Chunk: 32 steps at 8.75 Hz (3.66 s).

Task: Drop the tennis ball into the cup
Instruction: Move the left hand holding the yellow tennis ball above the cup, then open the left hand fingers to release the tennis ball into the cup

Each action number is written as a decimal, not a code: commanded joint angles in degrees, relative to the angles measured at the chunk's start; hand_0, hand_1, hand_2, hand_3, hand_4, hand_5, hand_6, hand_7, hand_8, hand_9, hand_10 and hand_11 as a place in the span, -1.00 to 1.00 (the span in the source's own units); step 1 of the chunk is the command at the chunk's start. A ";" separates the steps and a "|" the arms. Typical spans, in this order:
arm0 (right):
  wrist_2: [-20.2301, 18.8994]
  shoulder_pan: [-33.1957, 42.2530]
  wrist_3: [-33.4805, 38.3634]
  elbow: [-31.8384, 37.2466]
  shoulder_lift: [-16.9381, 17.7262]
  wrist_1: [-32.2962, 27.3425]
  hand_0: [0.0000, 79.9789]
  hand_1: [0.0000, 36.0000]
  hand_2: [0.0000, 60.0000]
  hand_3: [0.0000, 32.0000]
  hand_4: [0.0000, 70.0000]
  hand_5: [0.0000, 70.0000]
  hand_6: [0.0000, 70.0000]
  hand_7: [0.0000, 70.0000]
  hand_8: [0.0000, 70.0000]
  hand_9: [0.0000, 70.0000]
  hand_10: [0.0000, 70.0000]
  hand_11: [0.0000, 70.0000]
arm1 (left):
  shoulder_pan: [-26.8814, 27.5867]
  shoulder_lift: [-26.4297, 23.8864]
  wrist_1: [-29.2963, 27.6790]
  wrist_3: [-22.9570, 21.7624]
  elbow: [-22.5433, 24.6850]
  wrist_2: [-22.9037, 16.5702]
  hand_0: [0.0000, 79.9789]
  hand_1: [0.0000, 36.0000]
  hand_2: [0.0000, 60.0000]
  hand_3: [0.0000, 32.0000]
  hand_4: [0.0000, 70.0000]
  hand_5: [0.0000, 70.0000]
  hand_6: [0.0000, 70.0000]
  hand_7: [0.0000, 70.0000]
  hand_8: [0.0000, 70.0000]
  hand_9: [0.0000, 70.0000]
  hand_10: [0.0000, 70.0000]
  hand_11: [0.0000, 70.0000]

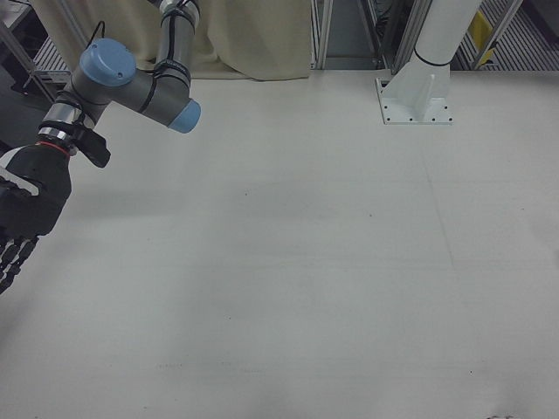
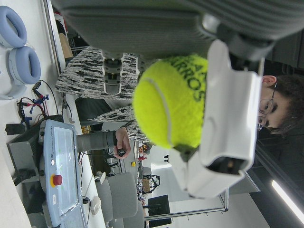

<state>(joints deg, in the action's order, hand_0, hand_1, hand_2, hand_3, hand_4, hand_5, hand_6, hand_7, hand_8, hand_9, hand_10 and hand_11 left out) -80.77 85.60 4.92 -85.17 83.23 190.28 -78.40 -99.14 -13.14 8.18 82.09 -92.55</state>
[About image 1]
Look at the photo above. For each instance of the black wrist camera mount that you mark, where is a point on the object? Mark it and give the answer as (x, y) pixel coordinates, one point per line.
(94, 146)

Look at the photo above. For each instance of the grey roller rack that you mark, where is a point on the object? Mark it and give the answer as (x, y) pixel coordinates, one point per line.
(524, 48)

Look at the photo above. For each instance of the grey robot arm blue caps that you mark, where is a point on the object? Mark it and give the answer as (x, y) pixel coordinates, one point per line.
(161, 94)

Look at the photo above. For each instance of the white pedestal column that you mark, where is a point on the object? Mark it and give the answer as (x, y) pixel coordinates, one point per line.
(436, 30)

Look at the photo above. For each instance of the aluminium profile frame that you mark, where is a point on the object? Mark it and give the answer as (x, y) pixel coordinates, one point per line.
(318, 35)

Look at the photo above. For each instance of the beige curtain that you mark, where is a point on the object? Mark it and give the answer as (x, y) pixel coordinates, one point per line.
(244, 35)

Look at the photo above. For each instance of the grey metal shelf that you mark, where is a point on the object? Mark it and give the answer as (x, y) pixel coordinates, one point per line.
(48, 57)

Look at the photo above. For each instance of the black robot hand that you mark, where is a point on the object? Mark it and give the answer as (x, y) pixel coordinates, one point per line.
(41, 205)

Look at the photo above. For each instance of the yellow plastic part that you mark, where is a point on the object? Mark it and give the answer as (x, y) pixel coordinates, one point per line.
(480, 26)

